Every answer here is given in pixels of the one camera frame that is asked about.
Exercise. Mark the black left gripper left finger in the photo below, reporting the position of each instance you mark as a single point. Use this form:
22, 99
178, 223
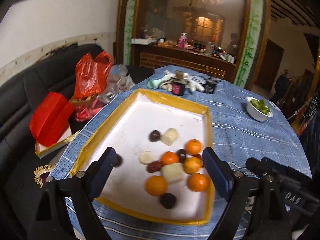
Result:
52, 220

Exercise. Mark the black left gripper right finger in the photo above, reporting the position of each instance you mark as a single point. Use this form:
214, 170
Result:
269, 218

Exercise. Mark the orange tangerine bottom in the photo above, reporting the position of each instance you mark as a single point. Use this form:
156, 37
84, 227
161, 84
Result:
197, 182

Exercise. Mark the red jujube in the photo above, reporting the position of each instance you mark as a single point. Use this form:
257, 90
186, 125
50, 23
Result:
154, 166
198, 156

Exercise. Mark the dull orange tangerine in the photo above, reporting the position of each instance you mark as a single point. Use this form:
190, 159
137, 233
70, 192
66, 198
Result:
192, 165

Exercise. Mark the dark plum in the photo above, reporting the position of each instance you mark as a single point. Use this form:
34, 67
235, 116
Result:
182, 155
154, 136
119, 161
167, 200

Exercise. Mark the large white yam chunk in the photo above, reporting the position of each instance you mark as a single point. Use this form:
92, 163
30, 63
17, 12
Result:
173, 173

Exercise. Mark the tasselled cushion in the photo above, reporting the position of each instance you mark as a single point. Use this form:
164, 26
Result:
42, 172

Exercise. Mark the black sofa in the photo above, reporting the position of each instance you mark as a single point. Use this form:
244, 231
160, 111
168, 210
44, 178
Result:
20, 97

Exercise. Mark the red gift box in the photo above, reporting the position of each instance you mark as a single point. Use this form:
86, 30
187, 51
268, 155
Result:
49, 124

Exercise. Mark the yellow rimmed white tray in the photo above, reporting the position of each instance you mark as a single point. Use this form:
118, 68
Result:
127, 130

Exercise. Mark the white bowl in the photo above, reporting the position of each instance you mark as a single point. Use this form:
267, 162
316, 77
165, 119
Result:
254, 113

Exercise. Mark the green lettuce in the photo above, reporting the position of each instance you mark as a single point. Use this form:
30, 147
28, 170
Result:
260, 106

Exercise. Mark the clear plastic bags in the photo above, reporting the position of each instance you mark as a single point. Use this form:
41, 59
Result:
118, 80

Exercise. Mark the red plastic bag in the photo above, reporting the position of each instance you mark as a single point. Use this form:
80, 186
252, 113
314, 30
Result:
91, 74

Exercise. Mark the dark figurine statue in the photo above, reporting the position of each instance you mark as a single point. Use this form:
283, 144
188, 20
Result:
281, 87

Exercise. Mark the black box on table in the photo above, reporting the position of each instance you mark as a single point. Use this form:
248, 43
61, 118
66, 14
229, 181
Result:
210, 86

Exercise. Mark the dark jar with cork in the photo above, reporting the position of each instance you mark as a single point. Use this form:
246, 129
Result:
178, 84

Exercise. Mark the wooden sideboard counter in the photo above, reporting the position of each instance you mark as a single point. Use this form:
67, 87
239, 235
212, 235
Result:
156, 57

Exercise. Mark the pink bottle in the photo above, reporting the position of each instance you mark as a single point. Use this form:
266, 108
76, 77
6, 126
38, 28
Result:
182, 40

